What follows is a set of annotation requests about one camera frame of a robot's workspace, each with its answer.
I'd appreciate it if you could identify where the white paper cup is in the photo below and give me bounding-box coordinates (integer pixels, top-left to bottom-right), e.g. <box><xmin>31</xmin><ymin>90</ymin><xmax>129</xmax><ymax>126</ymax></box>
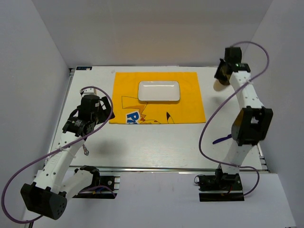
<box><xmin>213</xmin><ymin>76</ymin><xmax>230</xmax><ymax>92</ymax></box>

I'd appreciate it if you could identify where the yellow Pikachu cloth placemat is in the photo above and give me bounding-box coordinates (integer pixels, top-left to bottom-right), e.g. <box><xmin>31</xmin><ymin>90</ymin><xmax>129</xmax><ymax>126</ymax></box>
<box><xmin>110</xmin><ymin>72</ymin><xmax>206</xmax><ymax>124</ymax></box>

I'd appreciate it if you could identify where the white rectangular ceramic plate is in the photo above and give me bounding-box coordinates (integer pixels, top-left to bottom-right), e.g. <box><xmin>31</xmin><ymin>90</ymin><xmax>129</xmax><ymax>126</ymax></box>
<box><xmin>138</xmin><ymin>81</ymin><xmax>181</xmax><ymax>102</ymax></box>

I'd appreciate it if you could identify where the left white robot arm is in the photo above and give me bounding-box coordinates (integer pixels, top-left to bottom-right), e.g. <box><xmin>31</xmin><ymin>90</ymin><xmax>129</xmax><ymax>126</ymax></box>
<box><xmin>20</xmin><ymin>94</ymin><xmax>114</xmax><ymax>220</ymax></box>

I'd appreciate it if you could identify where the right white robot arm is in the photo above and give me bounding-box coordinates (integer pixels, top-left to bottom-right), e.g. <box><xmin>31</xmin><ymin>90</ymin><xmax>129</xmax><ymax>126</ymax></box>
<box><xmin>213</xmin><ymin>47</ymin><xmax>273</xmax><ymax>190</ymax></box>

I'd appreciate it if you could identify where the left blue table sticker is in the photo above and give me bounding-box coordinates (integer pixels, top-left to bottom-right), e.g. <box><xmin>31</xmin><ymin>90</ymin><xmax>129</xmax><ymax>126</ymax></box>
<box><xmin>76</xmin><ymin>66</ymin><xmax>92</xmax><ymax>71</ymax></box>

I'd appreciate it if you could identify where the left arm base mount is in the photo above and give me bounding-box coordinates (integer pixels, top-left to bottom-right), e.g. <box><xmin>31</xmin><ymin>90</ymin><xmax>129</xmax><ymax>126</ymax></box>
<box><xmin>74</xmin><ymin>172</ymin><xmax>120</xmax><ymax>200</ymax></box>

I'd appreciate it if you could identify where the aluminium table edge rail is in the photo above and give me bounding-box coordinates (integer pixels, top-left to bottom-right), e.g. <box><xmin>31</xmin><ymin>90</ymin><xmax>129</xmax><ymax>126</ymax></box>
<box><xmin>68</xmin><ymin>165</ymin><xmax>269</xmax><ymax>173</ymax></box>

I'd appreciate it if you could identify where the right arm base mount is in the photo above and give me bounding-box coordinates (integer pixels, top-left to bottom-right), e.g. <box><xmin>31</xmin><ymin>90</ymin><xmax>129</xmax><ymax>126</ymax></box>
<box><xmin>194</xmin><ymin>174</ymin><xmax>244</xmax><ymax>202</ymax></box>

